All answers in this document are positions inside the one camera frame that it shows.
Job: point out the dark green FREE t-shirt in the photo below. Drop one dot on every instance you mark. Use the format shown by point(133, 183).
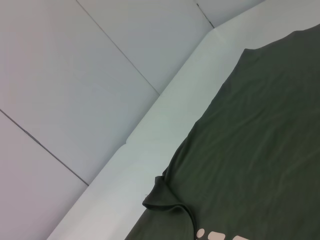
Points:
point(250, 150)

